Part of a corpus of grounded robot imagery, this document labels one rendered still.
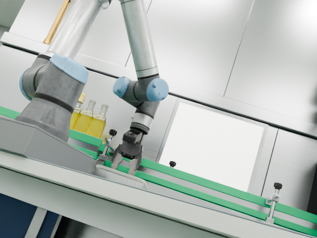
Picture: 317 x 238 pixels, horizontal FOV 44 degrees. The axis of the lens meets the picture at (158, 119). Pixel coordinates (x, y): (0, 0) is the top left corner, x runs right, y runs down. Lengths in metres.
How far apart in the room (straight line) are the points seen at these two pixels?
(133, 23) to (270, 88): 0.88
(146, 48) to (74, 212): 0.61
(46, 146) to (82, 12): 0.50
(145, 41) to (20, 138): 0.53
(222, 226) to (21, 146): 0.52
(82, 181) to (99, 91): 1.07
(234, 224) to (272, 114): 1.22
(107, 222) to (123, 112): 1.04
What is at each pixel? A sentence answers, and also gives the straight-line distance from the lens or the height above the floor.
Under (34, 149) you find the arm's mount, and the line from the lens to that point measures 0.99.
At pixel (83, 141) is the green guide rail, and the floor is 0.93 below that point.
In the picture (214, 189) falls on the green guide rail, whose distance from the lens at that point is 1.58.
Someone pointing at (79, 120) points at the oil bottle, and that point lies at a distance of 1.70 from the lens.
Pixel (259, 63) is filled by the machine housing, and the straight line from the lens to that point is 2.00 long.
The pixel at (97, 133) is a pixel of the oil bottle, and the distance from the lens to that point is 1.66.
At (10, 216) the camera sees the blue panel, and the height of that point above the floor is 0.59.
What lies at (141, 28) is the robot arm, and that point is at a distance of 1.29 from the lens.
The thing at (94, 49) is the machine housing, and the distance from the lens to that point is 2.03.
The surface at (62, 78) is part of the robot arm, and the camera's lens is 1.10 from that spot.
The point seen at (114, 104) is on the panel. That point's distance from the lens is 1.86.
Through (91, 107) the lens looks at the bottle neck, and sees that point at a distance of 1.72.
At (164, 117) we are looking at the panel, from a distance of 1.81.
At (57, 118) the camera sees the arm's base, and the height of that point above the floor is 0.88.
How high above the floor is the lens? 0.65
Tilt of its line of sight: 17 degrees up
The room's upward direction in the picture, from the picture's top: 20 degrees clockwise
